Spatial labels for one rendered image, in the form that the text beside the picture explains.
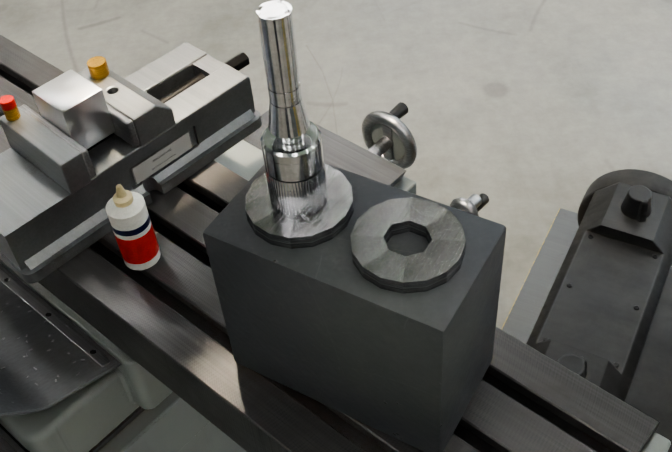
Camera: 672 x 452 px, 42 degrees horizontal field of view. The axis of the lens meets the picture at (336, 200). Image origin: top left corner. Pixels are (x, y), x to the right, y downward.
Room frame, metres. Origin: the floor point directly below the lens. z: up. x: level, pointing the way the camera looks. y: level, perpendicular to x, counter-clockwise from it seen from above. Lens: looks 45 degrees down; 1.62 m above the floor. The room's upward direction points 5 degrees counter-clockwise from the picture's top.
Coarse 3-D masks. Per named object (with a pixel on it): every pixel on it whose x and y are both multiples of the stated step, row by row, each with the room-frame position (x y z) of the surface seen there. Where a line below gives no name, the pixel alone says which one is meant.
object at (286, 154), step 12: (264, 132) 0.52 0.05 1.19; (312, 132) 0.51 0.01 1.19; (264, 144) 0.50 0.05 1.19; (276, 144) 0.50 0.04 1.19; (288, 144) 0.50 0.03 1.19; (300, 144) 0.50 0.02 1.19; (312, 144) 0.50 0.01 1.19; (276, 156) 0.49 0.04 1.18; (288, 156) 0.49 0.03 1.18; (300, 156) 0.49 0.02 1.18; (312, 156) 0.49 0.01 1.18
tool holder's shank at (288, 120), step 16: (272, 0) 0.52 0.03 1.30; (272, 16) 0.50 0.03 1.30; (288, 16) 0.50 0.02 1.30; (272, 32) 0.50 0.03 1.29; (288, 32) 0.50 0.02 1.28; (272, 48) 0.50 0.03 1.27; (288, 48) 0.50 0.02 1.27; (272, 64) 0.50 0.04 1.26; (288, 64) 0.50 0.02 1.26; (272, 80) 0.50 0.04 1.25; (288, 80) 0.50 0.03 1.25; (272, 96) 0.50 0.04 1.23; (288, 96) 0.50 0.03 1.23; (272, 112) 0.50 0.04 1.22; (288, 112) 0.50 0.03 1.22; (304, 112) 0.51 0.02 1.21; (272, 128) 0.50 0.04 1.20; (288, 128) 0.50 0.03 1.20; (304, 128) 0.50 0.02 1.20
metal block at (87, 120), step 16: (64, 80) 0.79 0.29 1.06; (80, 80) 0.78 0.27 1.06; (48, 96) 0.76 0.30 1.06; (64, 96) 0.76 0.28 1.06; (80, 96) 0.75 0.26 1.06; (96, 96) 0.76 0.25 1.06; (48, 112) 0.75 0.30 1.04; (64, 112) 0.73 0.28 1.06; (80, 112) 0.74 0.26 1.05; (96, 112) 0.75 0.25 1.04; (64, 128) 0.73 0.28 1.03; (80, 128) 0.74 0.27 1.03; (96, 128) 0.75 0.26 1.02; (112, 128) 0.76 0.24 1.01; (80, 144) 0.73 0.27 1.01
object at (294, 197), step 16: (320, 160) 0.50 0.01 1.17; (272, 176) 0.49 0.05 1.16; (288, 176) 0.49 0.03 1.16; (304, 176) 0.49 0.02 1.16; (320, 176) 0.50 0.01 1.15; (272, 192) 0.50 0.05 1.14; (288, 192) 0.49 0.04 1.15; (304, 192) 0.49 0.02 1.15; (320, 192) 0.50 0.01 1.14; (288, 208) 0.49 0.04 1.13; (304, 208) 0.49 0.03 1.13; (320, 208) 0.49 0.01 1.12
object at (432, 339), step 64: (256, 192) 0.52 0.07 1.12; (384, 192) 0.52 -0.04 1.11; (256, 256) 0.46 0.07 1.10; (320, 256) 0.45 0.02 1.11; (384, 256) 0.44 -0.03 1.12; (448, 256) 0.43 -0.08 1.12; (256, 320) 0.47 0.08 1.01; (320, 320) 0.43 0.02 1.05; (384, 320) 0.40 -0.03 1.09; (448, 320) 0.38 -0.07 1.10; (320, 384) 0.44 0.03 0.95; (384, 384) 0.40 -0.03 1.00; (448, 384) 0.38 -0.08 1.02
